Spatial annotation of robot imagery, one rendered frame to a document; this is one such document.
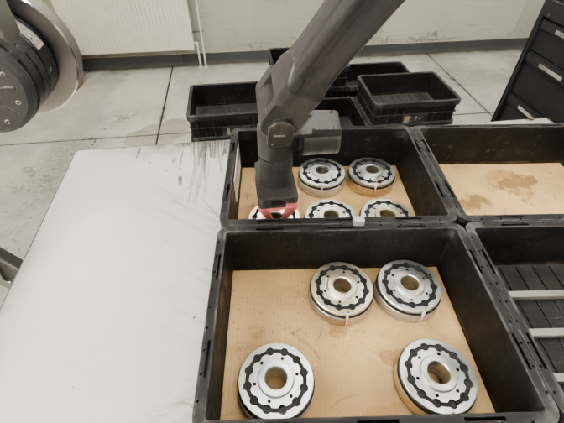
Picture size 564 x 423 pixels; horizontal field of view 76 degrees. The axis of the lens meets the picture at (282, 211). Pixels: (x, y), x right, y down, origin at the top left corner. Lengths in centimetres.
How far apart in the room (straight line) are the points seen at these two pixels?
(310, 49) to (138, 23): 308
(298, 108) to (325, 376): 37
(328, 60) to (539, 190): 67
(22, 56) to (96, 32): 295
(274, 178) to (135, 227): 48
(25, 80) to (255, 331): 49
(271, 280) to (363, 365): 20
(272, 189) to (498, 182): 55
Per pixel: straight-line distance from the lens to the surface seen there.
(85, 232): 101
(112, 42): 357
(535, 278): 79
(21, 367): 85
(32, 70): 65
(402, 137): 87
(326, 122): 56
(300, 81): 45
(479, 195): 90
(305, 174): 80
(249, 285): 64
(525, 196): 95
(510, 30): 443
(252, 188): 81
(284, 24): 356
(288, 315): 61
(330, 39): 42
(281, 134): 50
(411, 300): 62
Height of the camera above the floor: 136
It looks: 45 degrees down
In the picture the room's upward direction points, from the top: straight up
